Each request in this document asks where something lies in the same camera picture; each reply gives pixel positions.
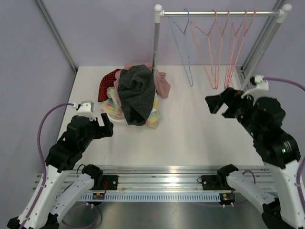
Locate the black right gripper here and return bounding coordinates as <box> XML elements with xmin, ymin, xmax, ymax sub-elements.
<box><xmin>205</xmin><ymin>86</ymin><xmax>262</xmax><ymax>138</ymax></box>

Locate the yellow blue tie-dye skirt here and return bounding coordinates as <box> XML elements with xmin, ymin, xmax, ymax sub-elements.
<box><xmin>101</xmin><ymin>87</ymin><xmax>162</xmax><ymax>129</ymax></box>

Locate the pink hanger of tie-dye skirt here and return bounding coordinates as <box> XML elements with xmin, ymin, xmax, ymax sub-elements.
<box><xmin>208</xmin><ymin>9</ymin><xmax>230</xmax><ymax>90</ymax></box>

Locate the red polka dot skirt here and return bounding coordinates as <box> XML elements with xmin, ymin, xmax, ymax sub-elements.
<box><xmin>97</xmin><ymin>69</ymin><xmax>120</xmax><ymax>103</ymax></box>

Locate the pink hanger of white skirt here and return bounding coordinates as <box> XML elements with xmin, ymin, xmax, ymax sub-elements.
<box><xmin>226</xmin><ymin>9</ymin><xmax>257</xmax><ymax>84</ymax></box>

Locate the dark grey dotted skirt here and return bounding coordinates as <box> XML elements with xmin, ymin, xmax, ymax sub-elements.
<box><xmin>117</xmin><ymin>65</ymin><xmax>155</xmax><ymax>126</ymax></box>

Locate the pink pleated skirt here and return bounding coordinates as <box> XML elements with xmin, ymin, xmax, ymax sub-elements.
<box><xmin>113</xmin><ymin>62</ymin><xmax>171</xmax><ymax>99</ymax></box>

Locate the pink hanger of red skirt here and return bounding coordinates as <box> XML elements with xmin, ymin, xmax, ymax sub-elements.
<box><xmin>224</xmin><ymin>9</ymin><xmax>248</xmax><ymax>87</ymax></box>

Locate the blue wire hanger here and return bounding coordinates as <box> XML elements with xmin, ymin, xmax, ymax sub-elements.
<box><xmin>168</xmin><ymin>9</ymin><xmax>193</xmax><ymax>87</ymax></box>

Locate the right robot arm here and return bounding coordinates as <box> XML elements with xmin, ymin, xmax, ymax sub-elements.
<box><xmin>205</xmin><ymin>87</ymin><xmax>305</xmax><ymax>229</ymax></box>

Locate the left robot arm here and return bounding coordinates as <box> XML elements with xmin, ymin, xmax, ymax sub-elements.
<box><xmin>7</xmin><ymin>114</ymin><xmax>113</xmax><ymax>229</ymax></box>

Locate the white perforated plastic basket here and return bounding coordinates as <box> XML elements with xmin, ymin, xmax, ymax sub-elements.
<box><xmin>107</xmin><ymin>114</ymin><xmax>127</xmax><ymax>125</ymax></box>

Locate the white metal clothes rack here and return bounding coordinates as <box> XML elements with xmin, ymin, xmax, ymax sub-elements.
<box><xmin>152</xmin><ymin>3</ymin><xmax>292</xmax><ymax>89</ymax></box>

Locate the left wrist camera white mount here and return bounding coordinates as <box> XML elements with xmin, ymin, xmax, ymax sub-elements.
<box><xmin>72</xmin><ymin>101</ymin><xmax>96</xmax><ymax>121</ymax></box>

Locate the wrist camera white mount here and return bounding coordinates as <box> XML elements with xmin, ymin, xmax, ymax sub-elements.
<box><xmin>72</xmin><ymin>101</ymin><xmax>96</xmax><ymax>121</ymax></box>
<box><xmin>241</xmin><ymin>75</ymin><xmax>269</xmax><ymax>100</ymax></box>

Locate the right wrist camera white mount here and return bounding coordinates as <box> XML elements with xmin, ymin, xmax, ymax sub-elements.
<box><xmin>241</xmin><ymin>75</ymin><xmax>269</xmax><ymax>100</ymax></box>

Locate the aluminium corner frame right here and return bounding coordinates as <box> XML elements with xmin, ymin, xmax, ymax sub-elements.
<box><xmin>237</xmin><ymin>0</ymin><xmax>286</xmax><ymax>84</ymax></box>

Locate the aluminium corner frame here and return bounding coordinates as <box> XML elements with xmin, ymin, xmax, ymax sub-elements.
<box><xmin>237</xmin><ymin>0</ymin><xmax>286</xmax><ymax>84</ymax></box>
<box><xmin>34</xmin><ymin>0</ymin><xmax>78</xmax><ymax>75</ymax></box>

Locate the white slotted cable duct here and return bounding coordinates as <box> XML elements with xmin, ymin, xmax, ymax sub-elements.
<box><xmin>79</xmin><ymin>192</ymin><xmax>220</xmax><ymax>202</ymax></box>

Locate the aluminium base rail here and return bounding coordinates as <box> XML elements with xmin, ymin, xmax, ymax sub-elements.
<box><xmin>59</xmin><ymin>165</ymin><xmax>275</xmax><ymax>193</ymax></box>

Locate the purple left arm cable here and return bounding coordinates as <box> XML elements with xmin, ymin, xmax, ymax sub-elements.
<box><xmin>16</xmin><ymin>102</ymin><xmax>103</xmax><ymax>227</ymax></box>

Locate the aluminium corner frame left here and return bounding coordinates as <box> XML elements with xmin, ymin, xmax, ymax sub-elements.
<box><xmin>34</xmin><ymin>0</ymin><xmax>78</xmax><ymax>75</ymax></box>

